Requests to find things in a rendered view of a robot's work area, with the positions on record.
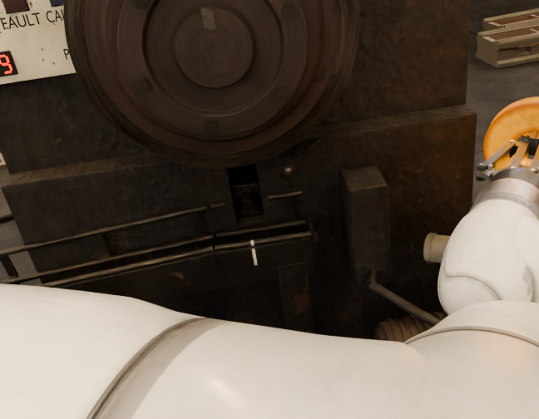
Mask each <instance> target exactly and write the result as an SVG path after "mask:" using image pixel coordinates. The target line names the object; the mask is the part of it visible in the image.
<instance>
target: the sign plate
mask: <svg viewBox="0 0 539 419"><path fill-rule="evenodd" d="M25 3H26V5H27V10H22V11H16V12H7V10H6V8H5V5H4V3H3V0H0V55H5V57H0V61H1V63H2V64H3V63H8V65H5V66H3V65H2V64H0V84H6V83H11V82H17V81H27V80H32V79H38V78H43V77H49V76H59V75H65V74H70V73H76V71H75V68H74V66H73V64H72V59H71V57H70V53H69V51H68V47H67V39H66V34H65V27H64V13H63V9H64V4H59V5H54V6H53V5H52V3H51V0H25ZM6 57H8V60H9V62H7V59H6ZM9 65H11V67H12V71H11V70H10V67H9ZM5 71H11V73H6V74H5Z"/></svg>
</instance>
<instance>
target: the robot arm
mask: <svg viewBox="0 0 539 419"><path fill-rule="evenodd" d="M528 152H529V153H528ZM529 155H534V159H533V160H532V162H531V164H530V165H525V163H526V160H527V157H528V156H529ZM513 157H514V158H513ZM510 160H512V162H511V164H510V165H509V166H506V167H504V166H505V165H506V164H507V163H508V162H509V161H510ZM503 167H504V168H503ZM484 180H488V181H489V182H488V185H486V186H484V187H483V188H482V189H481V191H480V192H479V194H478V196H477V198H476V200H475V202H474V204H473V206H472V208H471V209H470V210H469V213H468V214H467V215H466V216H464V217H463V218H462V220H461V221H460V222H459V224H458V225H457V227H456V228H455V230H454V231H453V232H452V235H451V237H450V239H449V241H448V244H447V246H446V248H445V251H444V254H443V260H442V263H441V267H440V270H439V275H438V297H439V300H440V303H441V305H442V306H443V309H444V311H445V312H446V313H447V314H448V316H447V317H446V318H445V319H443V320H442V321H441V322H439V323H438V324H436V325H435V326H434V327H432V328H430V329H429V330H427V331H425V332H423V333H420V334H419V335H417V336H415V337H412V338H410V339H409V340H407V341H406V342H404V343H401V342H392V341H382V340H371V339H360V338H343V337H335V336H326V335H318V334H313V333H303V332H298V331H292V330H287V329H281V328H271V327H265V326H259V325H253V324H248V323H237V322H231V321H225V320H219V319H213V318H204V317H200V316H195V315H191V314H187V313H179V312H176V311H173V310H170V309H168V308H163V307H161V306H158V305H155V304H153V303H148V302H146V301H142V300H140V299H136V298H129V297H124V296H117V295H110V294H104V293H92V292H85V291H78V290H70V289H63V288H49V287H38V286H27V285H16V284H1V283H0V419H539V131H533V132H532V133H526V134H525V135H522V139H521V142H516V141H515V140H509V141H508V142H507V143H505V144H504V145H503V146H502V147H501V148H500V149H499V150H498V151H497V152H495V153H494V154H493V155H492V156H491V157H490V158H489V159H488V160H485V161H483V162H482V163H479V164H477V181H484Z"/></svg>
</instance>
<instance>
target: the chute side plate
mask: <svg viewBox="0 0 539 419"><path fill-rule="evenodd" d="M252 249H255V255H256V259H257V264H258V265H255V263H254V259H253V254H252ZM215 256H216V259H217V262H216V259H215ZM299 263H306V269H307V274H314V261H313V253H312V246H311V239H310V238H307V239H296V240H291V241H284V242H279V243H273V244H263V245H258V246H252V247H247V248H241V249H232V250H226V251H220V252H215V255H214V253H210V254H203V255H200V256H195V257H192V258H188V259H181V260H176V261H173V262H169V263H165V264H158V265H154V266H150V267H146V268H143V269H136V270H132V271H128V272H124V273H120V274H113V275H109V276H106V277H102V278H98V279H91V280H87V281H83V282H79V283H72V284H68V285H64V286H61V287H56V288H63V289H70V290H78V291H85V292H92V293H104V294H110V295H117V296H124V297H129V298H136V299H140V300H142V301H146V302H148V303H155V302H159V301H163V300H167V299H171V298H178V297H182V296H186V295H190V294H193V293H200V292H204V291H209V290H212V289H217V288H223V287H229V286H235V285H241V284H246V283H256V282H262V281H267V280H273V279H278V278H279V276H278V271H277V267H278V266H284V265H289V264H299ZM217 264H218V265H217ZM218 267H219V268H218Z"/></svg>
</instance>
